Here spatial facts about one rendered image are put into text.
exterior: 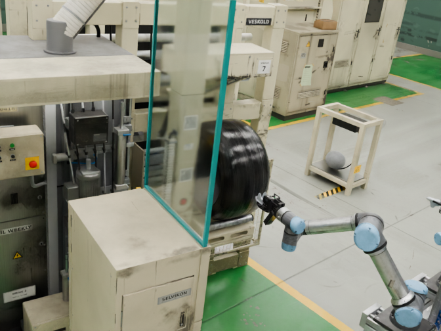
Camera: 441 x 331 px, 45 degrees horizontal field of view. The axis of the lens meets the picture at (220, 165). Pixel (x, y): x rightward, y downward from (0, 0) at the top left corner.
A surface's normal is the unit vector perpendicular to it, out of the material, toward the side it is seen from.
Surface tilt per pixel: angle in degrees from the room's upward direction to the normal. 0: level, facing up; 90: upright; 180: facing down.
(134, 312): 90
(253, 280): 0
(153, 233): 0
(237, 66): 90
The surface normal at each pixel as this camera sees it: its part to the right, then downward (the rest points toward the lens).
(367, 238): -0.48, 0.22
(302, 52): 0.66, 0.37
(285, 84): -0.74, 0.20
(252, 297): 0.11, -0.90
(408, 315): -0.36, 0.44
